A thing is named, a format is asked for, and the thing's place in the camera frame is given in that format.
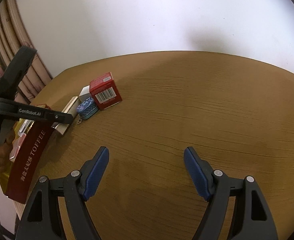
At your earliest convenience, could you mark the blue patterned tin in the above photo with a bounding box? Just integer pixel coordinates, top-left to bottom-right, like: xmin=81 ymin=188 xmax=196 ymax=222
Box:
xmin=76 ymin=97 xmax=99 ymax=119

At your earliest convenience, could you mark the beige patterned curtain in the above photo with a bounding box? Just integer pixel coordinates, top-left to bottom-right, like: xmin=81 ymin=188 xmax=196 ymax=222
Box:
xmin=0 ymin=0 xmax=54 ymax=105

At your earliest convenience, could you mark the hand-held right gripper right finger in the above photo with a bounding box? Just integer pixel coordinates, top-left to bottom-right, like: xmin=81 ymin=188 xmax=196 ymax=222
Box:
xmin=184 ymin=147 xmax=279 ymax=240

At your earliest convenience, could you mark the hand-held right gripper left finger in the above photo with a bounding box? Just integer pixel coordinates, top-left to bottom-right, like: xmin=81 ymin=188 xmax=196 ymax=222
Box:
xmin=16 ymin=146 xmax=110 ymax=240

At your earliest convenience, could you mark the small white box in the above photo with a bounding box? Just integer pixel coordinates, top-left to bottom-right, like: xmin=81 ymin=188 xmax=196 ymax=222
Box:
xmin=79 ymin=85 xmax=91 ymax=98

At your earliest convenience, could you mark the red carton with barcode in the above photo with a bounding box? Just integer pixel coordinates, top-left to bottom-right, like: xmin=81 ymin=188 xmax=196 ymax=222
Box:
xmin=89 ymin=72 xmax=122 ymax=111

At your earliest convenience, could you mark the dark red candy box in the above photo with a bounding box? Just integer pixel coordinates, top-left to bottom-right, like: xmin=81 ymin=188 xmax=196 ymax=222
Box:
xmin=0 ymin=102 xmax=56 ymax=203

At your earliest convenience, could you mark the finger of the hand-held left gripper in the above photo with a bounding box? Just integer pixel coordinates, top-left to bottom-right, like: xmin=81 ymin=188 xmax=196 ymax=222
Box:
xmin=46 ymin=109 xmax=74 ymax=126

